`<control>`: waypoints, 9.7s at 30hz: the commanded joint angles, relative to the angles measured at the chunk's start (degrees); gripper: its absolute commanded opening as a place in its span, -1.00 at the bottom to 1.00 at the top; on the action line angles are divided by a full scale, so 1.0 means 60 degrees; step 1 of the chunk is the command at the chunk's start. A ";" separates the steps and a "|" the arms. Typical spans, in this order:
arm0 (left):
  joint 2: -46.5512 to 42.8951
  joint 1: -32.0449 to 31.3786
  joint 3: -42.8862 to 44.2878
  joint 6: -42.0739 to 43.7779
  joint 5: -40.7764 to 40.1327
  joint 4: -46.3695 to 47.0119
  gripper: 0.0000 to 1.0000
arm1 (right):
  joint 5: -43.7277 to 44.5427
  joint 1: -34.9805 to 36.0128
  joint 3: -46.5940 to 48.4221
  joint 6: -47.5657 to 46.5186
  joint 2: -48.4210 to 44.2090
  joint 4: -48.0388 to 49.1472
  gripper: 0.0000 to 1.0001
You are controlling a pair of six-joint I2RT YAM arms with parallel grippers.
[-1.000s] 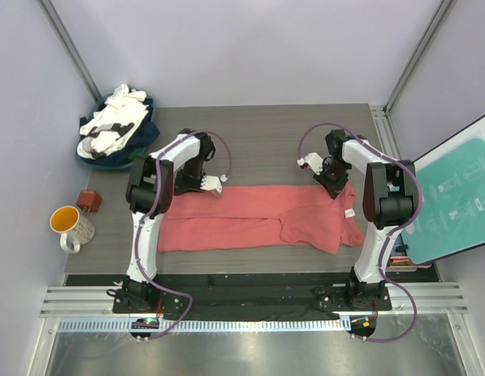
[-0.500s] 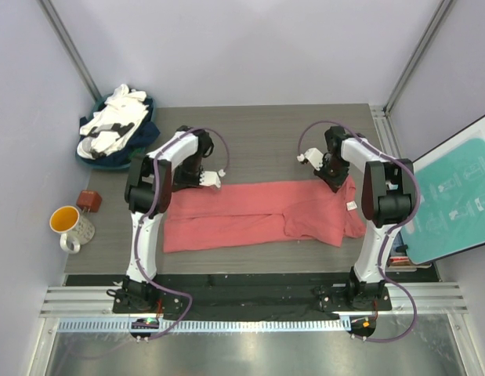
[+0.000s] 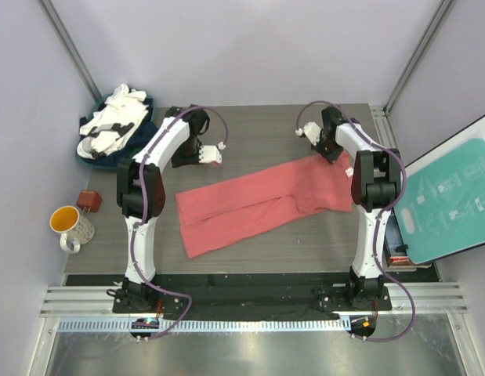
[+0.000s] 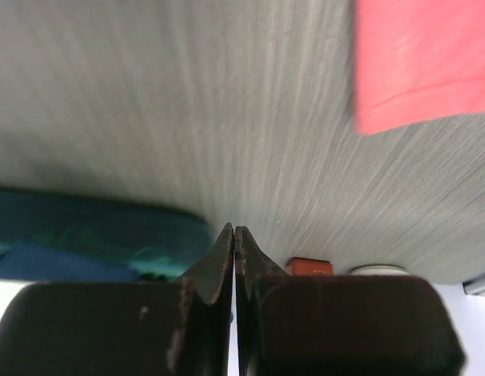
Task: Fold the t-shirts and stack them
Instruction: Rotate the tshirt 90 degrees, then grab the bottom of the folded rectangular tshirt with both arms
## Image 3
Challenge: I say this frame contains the small red box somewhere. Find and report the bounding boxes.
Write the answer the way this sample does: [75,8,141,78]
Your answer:
[76,190,102,213]

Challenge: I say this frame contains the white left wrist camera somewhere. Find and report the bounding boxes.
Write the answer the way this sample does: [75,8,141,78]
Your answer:
[198,142,226,165]

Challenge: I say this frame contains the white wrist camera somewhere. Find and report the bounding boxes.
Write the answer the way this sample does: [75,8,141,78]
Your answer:
[198,142,226,165]
[295,121,322,145]

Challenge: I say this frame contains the right aluminium corner post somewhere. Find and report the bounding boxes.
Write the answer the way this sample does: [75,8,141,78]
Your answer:
[384,0,457,114]

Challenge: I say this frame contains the teal laundry basket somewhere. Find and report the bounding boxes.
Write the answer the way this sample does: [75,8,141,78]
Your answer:
[74,93,160,172]

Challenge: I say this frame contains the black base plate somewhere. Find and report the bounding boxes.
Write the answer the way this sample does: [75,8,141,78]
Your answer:
[111,273,393,314]

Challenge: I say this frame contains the aluminium corner post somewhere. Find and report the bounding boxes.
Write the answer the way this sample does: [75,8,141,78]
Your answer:
[384,0,457,114]
[37,0,102,101]

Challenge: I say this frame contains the black board clip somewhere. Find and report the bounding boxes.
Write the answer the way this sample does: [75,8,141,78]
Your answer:
[395,244,408,254]

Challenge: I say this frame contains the aluminium frame rail right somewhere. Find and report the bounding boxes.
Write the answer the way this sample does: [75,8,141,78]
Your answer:
[369,105,400,151]

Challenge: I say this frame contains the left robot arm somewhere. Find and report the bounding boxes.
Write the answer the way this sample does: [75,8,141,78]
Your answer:
[113,105,210,313]

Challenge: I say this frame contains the red book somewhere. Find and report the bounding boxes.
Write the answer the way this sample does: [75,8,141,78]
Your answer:
[385,256,433,272]

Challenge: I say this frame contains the blue patterned book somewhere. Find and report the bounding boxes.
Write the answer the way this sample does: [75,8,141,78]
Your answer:
[385,215,407,257]

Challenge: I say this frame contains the left aluminium corner post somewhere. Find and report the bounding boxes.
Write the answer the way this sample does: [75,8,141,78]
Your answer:
[37,0,102,101]

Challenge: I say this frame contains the teal instruction board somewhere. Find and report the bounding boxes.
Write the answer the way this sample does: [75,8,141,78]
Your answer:
[394,115,485,265]

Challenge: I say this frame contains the white t-shirt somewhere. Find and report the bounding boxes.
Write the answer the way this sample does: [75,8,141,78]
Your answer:
[77,84,149,160]

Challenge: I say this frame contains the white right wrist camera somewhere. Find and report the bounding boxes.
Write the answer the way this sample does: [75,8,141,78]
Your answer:
[295,121,322,145]

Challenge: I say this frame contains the white mug orange inside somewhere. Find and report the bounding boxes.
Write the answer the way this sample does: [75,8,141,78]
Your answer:
[49,205,96,254]

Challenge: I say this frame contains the aluminium front rail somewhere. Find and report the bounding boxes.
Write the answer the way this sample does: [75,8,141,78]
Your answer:
[40,283,468,334]

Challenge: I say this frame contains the pink t-shirt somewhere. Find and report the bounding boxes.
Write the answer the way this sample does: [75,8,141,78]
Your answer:
[176,153,353,259]

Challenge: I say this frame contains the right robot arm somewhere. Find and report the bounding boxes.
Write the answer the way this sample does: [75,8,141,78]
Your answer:
[311,106,402,313]

